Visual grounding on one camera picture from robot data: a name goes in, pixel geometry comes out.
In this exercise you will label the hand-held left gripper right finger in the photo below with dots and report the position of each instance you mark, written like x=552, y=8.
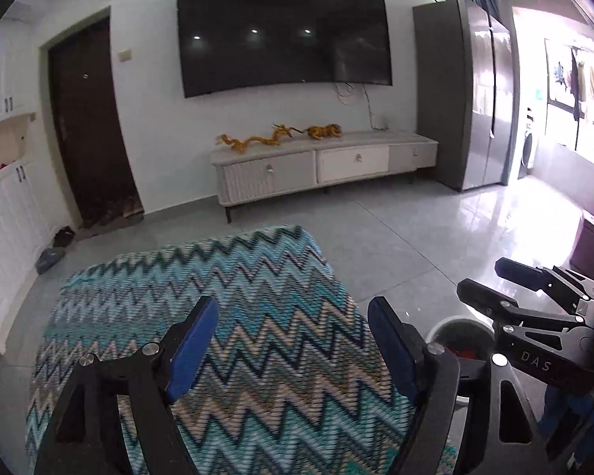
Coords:
x=391, y=351

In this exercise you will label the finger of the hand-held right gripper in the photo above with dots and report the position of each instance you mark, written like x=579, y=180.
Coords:
x=515, y=307
x=524, y=272

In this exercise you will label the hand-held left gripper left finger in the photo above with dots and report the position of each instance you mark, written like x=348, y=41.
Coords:
x=193, y=351

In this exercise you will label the white round trash bin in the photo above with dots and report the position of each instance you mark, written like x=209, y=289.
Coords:
x=463, y=339

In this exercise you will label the person's right hand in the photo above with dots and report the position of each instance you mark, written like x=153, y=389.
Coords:
x=564, y=413

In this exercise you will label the large purple stool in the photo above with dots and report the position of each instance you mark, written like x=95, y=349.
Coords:
x=589, y=245

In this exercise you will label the zigzag patterned mat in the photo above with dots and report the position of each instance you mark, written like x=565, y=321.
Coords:
x=277, y=307

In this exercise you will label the white washing machine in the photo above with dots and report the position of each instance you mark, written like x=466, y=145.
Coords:
x=528, y=156

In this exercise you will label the grey slipper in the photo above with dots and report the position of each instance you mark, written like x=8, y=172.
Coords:
x=49, y=261

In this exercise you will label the dark shoe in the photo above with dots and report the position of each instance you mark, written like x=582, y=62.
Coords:
x=64, y=236

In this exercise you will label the grey refrigerator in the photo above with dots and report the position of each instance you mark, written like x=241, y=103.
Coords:
x=455, y=99

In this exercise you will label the dark hanging garment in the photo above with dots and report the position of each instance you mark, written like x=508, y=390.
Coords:
x=573, y=81

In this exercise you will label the white television cabinet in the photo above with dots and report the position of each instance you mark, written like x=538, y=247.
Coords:
x=297, y=168

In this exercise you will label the white router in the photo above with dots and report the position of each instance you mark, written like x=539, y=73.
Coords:
x=383, y=121

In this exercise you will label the white lower cupboard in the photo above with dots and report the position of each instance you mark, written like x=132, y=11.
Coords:
x=15, y=237

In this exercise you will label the white cupboard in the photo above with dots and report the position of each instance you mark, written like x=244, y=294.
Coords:
x=2, y=79
x=15, y=237

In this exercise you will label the golden dragon figurine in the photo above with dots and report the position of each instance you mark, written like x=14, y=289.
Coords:
x=255, y=141

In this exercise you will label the golden tiger figurine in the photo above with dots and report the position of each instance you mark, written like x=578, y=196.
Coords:
x=324, y=132

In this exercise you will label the dark brown door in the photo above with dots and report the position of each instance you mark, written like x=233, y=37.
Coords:
x=91, y=123

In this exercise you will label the white upper cupboard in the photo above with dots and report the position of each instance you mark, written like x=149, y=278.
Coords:
x=2, y=79

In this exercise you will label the wall light switch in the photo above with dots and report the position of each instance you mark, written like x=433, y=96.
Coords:
x=124, y=54

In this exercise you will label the black wall television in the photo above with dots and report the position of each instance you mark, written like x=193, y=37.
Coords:
x=282, y=34

